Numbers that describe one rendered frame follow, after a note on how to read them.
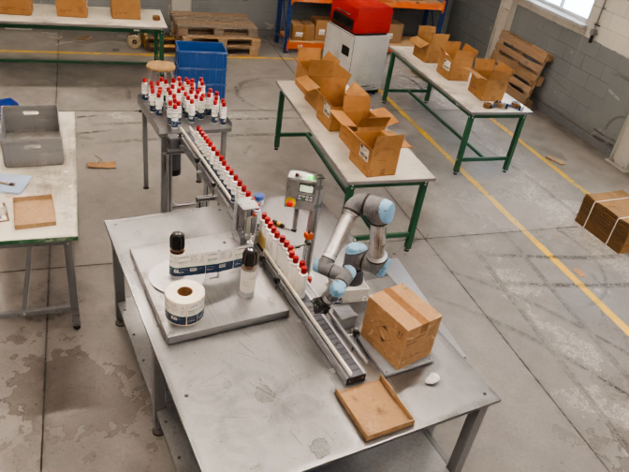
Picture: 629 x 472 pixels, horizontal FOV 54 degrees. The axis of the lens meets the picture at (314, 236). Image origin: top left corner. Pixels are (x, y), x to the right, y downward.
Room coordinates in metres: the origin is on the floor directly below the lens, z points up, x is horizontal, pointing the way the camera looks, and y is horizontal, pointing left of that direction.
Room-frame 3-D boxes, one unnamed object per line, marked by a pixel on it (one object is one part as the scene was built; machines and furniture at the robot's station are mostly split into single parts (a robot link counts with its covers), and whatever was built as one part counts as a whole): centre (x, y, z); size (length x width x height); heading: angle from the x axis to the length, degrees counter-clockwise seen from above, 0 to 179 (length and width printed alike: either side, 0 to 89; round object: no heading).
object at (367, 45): (8.70, -0.15, 0.61); 0.70 x 0.60 x 1.22; 35
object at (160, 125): (4.92, 1.28, 0.46); 0.73 x 0.62 x 0.93; 32
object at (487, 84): (6.91, -1.64, 0.97); 0.43 x 0.42 x 0.37; 110
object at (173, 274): (2.69, 0.72, 1.04); 0.09 x 0.09 x 0.29
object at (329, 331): (2.86, 0.12, 0.86); 1.65 x 0.08 x 0.04; 32
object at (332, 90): (5.44, -0.02, 0.97); 0.45 x 0.38 x 0.37; 116
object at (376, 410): (2.01, -0.40, 0.85); 0.30 x 0.26 x 0.04; 32
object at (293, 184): (2.99, 0.11, 1.38); 0.17 x 0.10 x 0.19; 87
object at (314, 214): (2.97, 0.02, 1.16); 0.04 x 0.04 x 0.67; 32
